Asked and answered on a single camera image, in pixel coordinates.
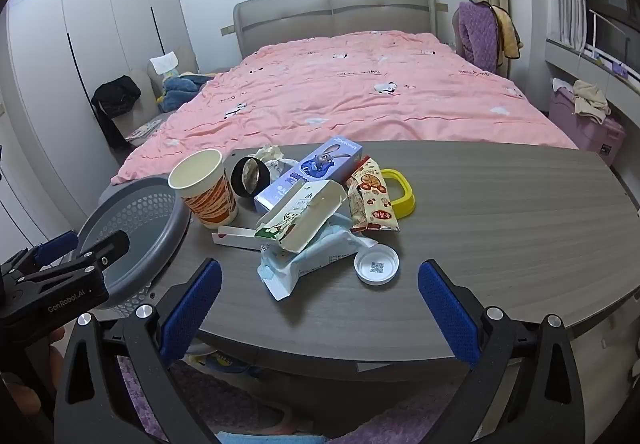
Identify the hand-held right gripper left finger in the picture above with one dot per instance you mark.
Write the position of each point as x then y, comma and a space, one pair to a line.
192, 309

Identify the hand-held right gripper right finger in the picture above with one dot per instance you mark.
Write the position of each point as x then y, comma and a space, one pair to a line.
447, 314

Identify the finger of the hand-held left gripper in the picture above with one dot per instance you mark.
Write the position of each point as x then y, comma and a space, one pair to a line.
55, 244
102, 251

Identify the grey plastic basket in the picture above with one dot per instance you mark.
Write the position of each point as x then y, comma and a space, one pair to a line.
150, 224

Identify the white round lid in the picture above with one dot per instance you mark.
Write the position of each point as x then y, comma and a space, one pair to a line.
377, 265

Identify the orange and white paper cup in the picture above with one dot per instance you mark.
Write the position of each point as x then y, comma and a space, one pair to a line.
210, 204

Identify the light blue wet wipes packet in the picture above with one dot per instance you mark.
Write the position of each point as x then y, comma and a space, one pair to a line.
300, 269

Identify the red and cream snack packet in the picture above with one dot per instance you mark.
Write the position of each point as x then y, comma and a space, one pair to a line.
372, 199

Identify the white and green carton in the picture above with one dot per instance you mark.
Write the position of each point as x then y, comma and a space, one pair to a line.
300, 219

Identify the person's left hand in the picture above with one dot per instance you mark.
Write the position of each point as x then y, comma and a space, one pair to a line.
56, 341

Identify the magazine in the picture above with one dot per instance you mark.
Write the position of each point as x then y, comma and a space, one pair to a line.
142, 130

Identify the grey slipper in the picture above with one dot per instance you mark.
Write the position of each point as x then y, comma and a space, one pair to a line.
280, 419

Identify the black clothing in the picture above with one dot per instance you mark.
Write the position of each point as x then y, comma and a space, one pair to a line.
117, 94

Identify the crumpled white tissue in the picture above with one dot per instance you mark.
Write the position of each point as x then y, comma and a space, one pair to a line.
270, 156

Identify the beige armchair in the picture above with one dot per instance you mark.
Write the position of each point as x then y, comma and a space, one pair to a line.
145, 84

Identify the blue clothing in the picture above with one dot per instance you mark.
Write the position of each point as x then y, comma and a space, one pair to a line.
180, 91

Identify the purple cartoon rabbit box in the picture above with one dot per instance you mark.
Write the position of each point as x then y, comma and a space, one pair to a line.
320, 164

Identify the white package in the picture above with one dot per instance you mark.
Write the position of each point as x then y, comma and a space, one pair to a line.
165, 64

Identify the purple storage box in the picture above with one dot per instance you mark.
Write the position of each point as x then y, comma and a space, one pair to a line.
590, 136

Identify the bed with pink duvet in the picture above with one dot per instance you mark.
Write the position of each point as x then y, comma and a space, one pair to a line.
350, 94

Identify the beige cloth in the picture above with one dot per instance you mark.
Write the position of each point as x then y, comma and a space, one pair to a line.
590, 99

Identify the grey window bench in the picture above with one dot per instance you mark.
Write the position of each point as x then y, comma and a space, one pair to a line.
590, 69

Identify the yellow towel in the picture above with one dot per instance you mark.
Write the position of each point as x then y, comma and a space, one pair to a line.
510, 31

